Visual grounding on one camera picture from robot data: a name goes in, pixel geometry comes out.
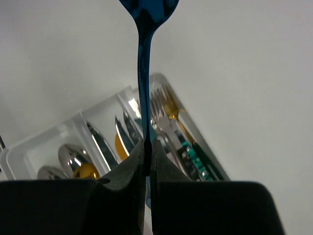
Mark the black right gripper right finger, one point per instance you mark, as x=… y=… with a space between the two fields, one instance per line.
x=172 y=194

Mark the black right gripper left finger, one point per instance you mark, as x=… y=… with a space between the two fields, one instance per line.
x=116 y=202

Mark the fork with teal marbled handle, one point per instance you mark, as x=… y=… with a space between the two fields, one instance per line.
x=204 y=172

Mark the knife with teal marbled handle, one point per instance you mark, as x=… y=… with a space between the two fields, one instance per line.
x=132 y=131

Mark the gold spoon dark-green handle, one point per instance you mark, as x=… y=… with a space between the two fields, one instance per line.
x=86 y=171

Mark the knife with pink handle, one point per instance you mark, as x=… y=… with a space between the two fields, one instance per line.
x=103 y=146

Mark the all-silver fork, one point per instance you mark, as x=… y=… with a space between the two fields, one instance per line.
x=166 y=128

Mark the gold fork dark-green handle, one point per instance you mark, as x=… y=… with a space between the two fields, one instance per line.
x=172 y=111

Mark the spoon with teal marbled handle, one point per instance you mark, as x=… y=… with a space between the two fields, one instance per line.
x=71 y=157

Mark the blue metallic spoon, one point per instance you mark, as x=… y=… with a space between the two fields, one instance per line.
x=148 y=16

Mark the orange plastic knife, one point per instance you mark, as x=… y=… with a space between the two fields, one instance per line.
x=120 y=149

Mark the knife with marbled dark handle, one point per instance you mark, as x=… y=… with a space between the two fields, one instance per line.
x=126 y=142

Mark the fork with dark marbled handle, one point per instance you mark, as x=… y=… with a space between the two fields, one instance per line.
x=135 y=107

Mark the white three-compartment tray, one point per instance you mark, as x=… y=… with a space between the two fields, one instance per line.
x=23 y=160

